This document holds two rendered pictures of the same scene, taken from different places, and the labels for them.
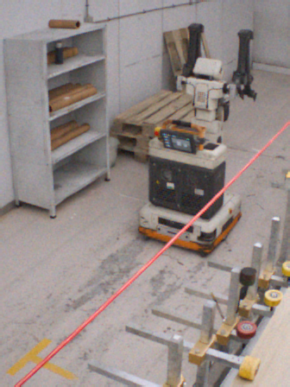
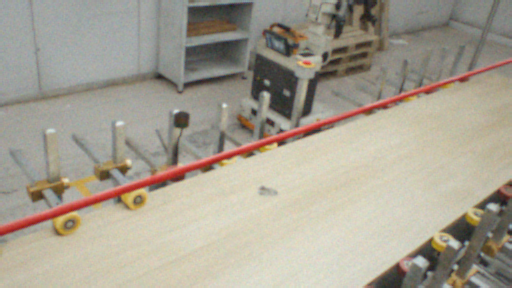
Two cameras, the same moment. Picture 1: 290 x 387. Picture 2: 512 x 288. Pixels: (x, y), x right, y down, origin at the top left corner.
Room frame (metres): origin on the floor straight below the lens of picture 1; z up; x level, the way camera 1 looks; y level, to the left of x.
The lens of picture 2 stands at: (0.13, -1.08, 1.99)
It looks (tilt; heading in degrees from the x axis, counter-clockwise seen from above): 30 degrees down; 14
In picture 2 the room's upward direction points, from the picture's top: 9 degrees clockwise
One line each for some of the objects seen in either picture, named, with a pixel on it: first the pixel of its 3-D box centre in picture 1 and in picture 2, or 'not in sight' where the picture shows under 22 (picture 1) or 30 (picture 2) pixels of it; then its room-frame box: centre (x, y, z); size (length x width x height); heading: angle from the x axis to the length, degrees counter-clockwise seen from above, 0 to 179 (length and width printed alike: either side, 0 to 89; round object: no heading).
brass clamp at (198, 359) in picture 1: (203, 348); (113, 168); (1.45, -0.21, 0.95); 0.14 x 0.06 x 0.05; 150
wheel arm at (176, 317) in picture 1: (200, 325); (150, 161); (1.71, -0.22, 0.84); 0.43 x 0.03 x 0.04; 60
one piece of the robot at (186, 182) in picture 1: (188, 168); (288, 72); (3.85, -0.33, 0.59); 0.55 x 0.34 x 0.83; 60
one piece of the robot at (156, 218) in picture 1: (175, 225); (263, 117); (3.64, -0.23, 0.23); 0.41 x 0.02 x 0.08; 60
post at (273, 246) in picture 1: (270, 261); (258, 136); (2.12, -0.59, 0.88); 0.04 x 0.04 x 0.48; 60
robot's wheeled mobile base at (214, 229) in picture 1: (192, 213); (287, 116); (3.93, -0.38, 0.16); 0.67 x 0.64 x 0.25; 150
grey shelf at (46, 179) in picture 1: (59, 114); (208, 7); (4.63, 0.75, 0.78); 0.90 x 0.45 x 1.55; 150
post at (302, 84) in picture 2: (287, 227); (296, 116); (2.35, -0.72, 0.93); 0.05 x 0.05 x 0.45; 60
